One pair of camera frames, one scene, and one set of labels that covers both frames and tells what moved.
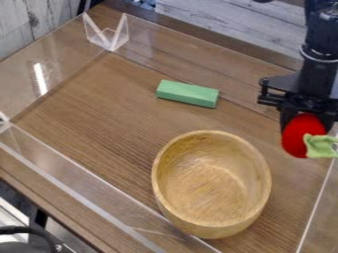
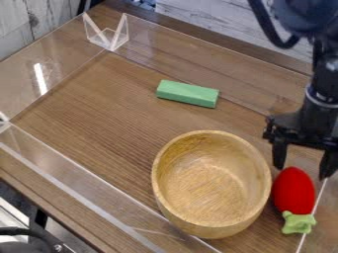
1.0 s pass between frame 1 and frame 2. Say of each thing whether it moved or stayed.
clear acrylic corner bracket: stayed
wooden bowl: stayed
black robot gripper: moved
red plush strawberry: moved
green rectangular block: stayed
